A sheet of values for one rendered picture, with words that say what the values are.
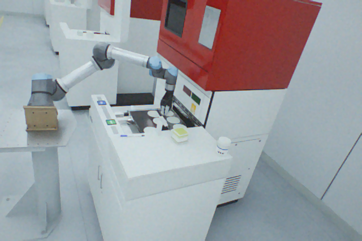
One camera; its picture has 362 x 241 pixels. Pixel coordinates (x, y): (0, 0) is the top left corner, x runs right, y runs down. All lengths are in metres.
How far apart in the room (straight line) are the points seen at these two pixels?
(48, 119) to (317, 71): 2.42
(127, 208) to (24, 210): 1.17
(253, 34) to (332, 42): 1.33
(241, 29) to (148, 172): 0.95
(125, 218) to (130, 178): 0.27
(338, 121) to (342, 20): 0.91
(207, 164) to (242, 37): 0.76
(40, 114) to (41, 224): 0.92
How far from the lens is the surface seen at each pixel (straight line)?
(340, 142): 2.83
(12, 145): 1.72
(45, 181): 2.04
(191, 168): 1.36
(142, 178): 1.25
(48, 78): 1.82
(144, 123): 1.76
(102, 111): 1.74
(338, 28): 2.86
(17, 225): 2.36
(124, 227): 1.48
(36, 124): 1.79
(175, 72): 1.74
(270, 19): 1.71
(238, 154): 2.14
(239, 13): 1.55
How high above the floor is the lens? 1.79
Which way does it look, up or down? 28 degrees down
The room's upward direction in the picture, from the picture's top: 11 degrees clockwise
